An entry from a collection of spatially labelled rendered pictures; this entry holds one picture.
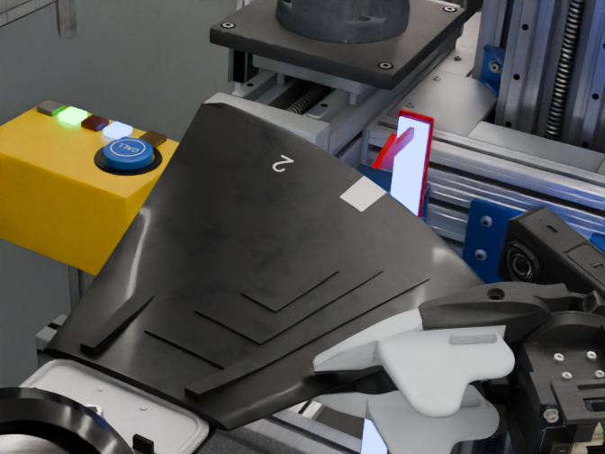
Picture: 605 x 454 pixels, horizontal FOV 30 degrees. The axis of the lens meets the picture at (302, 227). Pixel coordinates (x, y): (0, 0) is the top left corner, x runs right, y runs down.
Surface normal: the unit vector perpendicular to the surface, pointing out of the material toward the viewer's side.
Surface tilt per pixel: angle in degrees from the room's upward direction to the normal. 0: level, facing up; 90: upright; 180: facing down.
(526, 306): 97
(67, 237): 90
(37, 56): 90
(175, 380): 3
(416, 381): 6
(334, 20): 72
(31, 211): 90
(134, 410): 0
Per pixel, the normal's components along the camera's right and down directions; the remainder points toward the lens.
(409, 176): -0.48, 0.45
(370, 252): 0.34, -0.73
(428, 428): 0.07, -0.73
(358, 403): 0.13, 0.63
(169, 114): 0.87, 0.30
